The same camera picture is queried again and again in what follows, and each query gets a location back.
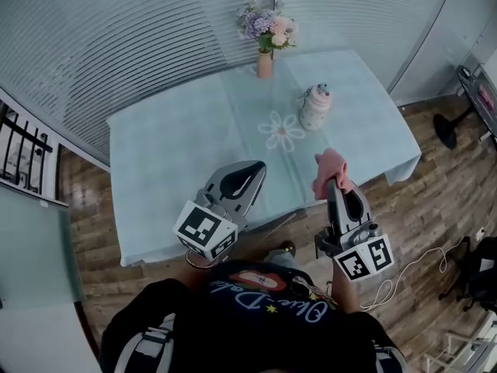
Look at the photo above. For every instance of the small pink box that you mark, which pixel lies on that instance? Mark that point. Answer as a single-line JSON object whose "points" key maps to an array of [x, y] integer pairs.
{"points": [[486, 97]]}

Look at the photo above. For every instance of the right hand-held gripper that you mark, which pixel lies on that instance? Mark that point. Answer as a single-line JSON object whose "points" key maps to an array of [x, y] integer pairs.
{"points": [[365, 260]]}

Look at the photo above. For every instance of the white power adapter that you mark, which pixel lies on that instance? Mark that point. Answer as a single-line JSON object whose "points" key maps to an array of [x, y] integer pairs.
{"points": [[480, 234]]}

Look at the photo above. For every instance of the black office chair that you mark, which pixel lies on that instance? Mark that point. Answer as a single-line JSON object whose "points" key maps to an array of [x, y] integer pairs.
{"points": [[483, 270]]}

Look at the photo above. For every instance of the round black side table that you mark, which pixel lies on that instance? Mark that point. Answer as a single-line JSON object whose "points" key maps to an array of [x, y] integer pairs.
{"points": [[471, 91]]}

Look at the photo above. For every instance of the round metal door knob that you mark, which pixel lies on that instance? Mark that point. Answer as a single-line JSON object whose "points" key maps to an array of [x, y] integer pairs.
{"points": [[279, 3]]}

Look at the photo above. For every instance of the pink cloth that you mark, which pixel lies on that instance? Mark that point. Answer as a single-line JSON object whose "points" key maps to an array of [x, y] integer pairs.
{"points": [[330, 167]]}

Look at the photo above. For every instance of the person's right forearm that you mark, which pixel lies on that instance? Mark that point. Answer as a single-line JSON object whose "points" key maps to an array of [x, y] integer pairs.
{"points": [[345, 295]]}

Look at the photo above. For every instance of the frosted glass door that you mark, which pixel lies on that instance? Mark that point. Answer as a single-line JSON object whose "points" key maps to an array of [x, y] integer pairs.
{"points": [[31, 247]]}

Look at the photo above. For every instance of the white water bottle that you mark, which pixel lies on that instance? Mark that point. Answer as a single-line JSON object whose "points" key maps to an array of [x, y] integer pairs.
{"points": [[312, 115]]}

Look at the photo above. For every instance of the person's torso in black shirt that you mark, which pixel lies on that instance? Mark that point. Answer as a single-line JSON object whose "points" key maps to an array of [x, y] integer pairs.
{"points": [[252, 332]]}

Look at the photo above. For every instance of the light blue tablecloth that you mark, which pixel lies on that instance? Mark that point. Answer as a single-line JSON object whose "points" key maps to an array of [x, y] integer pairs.
{"points": [[174, 150]]}

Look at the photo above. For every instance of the pink vase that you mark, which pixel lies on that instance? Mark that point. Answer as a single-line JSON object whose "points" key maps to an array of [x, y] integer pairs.
{"points": [[264, 66]]}

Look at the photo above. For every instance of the purple and pink flower bouquet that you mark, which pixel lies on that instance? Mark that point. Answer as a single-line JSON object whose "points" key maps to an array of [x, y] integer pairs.
{"points": [[264, 27]]}

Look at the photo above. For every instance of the person's grey trouser leg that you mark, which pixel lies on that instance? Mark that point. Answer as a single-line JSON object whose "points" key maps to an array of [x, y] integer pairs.
{"points": [[281, 259]]}

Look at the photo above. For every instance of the person's black shoe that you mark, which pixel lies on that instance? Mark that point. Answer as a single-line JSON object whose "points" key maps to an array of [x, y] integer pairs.
{"points": [[288, 246]]}

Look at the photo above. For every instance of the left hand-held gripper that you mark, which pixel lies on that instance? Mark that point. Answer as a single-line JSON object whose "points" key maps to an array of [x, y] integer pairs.
{"points": [[202, 229]]}

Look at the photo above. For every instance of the person's left forearm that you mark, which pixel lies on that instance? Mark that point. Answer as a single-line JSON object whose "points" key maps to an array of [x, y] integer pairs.
{"points": [[196, 276]]}

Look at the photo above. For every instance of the white frame rack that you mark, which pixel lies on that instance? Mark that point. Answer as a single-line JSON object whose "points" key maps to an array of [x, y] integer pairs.
{"points": [[458, 348]]}

